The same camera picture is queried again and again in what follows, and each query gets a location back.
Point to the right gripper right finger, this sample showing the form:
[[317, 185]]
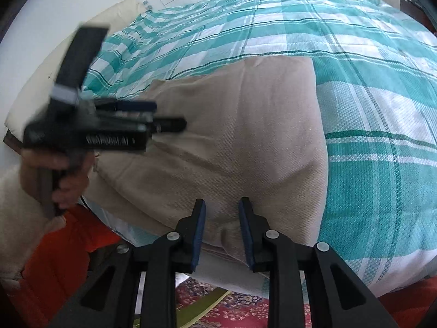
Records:
[[303, 276]]

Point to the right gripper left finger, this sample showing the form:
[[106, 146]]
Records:
[[138, 276]]

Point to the beige pants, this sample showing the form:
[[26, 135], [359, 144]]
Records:
[[253, 130]]

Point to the red clothing of person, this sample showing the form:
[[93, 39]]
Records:
[[59, 265]]

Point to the person left hand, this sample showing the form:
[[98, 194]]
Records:
[[52, 177]]

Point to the cream headboard pillow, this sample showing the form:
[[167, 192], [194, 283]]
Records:
[[36, 92]]

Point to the red patterned rug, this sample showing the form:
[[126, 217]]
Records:
[[235, 310]]

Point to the teal white checkered bedspread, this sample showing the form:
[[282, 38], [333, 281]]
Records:
[[375, 70]]

